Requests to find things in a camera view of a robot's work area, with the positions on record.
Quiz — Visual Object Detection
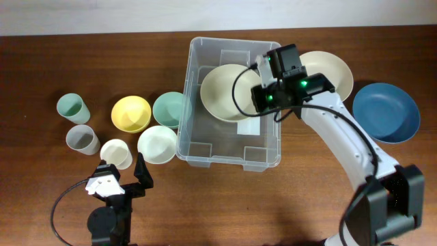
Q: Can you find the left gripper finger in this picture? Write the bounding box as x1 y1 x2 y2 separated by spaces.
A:
134 152 154 189
96 164 120 181

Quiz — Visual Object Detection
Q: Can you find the blue plate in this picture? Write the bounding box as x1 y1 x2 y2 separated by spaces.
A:
352 83 421 144

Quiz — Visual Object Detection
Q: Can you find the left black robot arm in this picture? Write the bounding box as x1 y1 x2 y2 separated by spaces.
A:
85 154 154 245

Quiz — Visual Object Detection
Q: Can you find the cream cup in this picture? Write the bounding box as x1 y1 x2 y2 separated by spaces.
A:
100 139 133 170

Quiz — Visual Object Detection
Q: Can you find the white bowl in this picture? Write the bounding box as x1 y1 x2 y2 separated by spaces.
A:
137 126 177 165

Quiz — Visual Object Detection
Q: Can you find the grey cup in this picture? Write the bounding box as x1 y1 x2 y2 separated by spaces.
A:
66 124 100 155

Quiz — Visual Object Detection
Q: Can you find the white label in bin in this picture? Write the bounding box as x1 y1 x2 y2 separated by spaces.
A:
237 118 261 136

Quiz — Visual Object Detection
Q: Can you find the yellow bowl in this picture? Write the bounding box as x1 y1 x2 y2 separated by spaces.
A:
111 96 152 133

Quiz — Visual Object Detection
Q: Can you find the green bowl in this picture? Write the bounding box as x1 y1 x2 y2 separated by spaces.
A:
152 92 184 129

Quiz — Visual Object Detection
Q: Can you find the green cup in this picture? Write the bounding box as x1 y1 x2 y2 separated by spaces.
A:
57 93 91 124

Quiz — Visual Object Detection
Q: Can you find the clear plastic storage bin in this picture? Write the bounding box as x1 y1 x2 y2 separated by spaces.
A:
175 37 281 172

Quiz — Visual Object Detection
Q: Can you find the left black cable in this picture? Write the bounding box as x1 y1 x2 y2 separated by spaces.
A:
50 178 90 246

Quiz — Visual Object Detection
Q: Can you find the black cable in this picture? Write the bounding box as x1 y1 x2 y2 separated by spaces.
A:
231 63 380 246
50 178 90 246

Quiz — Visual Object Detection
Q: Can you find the right black cable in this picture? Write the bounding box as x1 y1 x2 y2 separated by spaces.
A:
231 63 380 246

